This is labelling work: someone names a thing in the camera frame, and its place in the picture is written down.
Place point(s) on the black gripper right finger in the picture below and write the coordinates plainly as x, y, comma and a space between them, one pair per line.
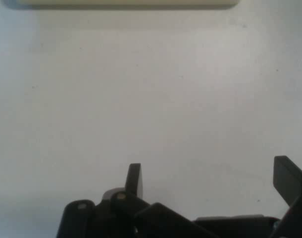
292, 183

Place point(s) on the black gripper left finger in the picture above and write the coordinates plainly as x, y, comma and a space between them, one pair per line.
131, 213

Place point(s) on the wooden tray with cream rim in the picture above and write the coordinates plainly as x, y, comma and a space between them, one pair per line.
141, 3

